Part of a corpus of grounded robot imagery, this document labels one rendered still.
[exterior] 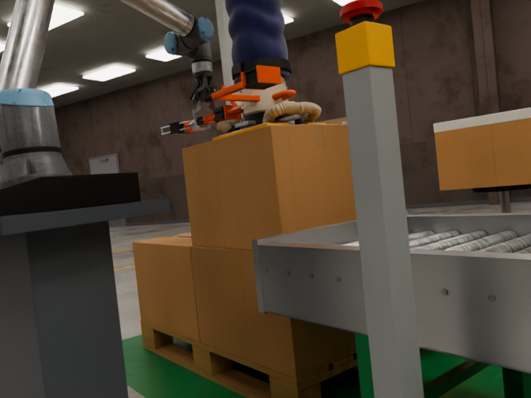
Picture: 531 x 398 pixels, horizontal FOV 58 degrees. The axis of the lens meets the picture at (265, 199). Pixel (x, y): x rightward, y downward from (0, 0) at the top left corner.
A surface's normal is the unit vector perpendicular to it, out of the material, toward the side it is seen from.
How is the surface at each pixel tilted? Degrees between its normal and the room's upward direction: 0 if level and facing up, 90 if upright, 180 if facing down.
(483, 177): 90
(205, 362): 90
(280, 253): 90
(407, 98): 90
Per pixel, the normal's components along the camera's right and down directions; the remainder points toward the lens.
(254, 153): -0.79, 0.10
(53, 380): 0.84, -0.07
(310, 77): -0.54, 0.08
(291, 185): 0.60, -0.04
